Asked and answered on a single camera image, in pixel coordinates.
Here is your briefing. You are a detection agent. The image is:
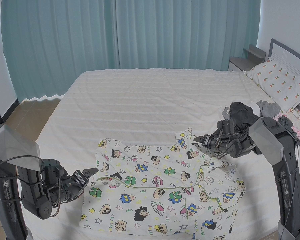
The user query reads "white printed pillow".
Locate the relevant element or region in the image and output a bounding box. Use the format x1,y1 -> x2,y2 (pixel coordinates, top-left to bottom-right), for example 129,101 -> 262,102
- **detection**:
243,59 -> 300,112

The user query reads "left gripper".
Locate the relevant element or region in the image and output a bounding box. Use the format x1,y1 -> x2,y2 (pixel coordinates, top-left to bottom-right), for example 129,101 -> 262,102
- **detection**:
57,170 -> 88,202

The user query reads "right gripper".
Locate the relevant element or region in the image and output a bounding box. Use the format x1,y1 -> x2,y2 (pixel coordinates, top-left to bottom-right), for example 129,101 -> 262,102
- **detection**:
202,134 -> 227,157

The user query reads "blue-green curtain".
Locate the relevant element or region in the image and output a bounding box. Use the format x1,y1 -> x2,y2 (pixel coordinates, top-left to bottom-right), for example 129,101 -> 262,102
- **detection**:
1,0 -> 262,103

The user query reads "black garment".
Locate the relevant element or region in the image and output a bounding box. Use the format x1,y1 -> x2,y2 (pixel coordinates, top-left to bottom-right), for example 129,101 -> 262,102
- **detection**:
229,101 -> 262,134

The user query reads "pink garment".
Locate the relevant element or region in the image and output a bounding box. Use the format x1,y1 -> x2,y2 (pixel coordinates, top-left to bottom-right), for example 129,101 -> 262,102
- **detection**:
277,111 -> 300,141

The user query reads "bed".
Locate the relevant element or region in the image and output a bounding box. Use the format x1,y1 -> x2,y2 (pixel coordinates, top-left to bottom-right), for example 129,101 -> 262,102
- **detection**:
21,38 -> 300,240

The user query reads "dark grey garment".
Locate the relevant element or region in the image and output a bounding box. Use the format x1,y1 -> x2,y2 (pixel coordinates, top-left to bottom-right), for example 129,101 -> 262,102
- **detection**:
277,116 -> 300,150

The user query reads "grey white bedside table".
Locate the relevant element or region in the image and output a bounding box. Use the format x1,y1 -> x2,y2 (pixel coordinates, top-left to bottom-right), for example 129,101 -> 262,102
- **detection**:
229,44 -> 265,72

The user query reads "white printed pyjama top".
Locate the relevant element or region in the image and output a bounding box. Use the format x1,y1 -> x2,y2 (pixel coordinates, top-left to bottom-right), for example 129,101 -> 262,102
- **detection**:
79,127 -> 247,240

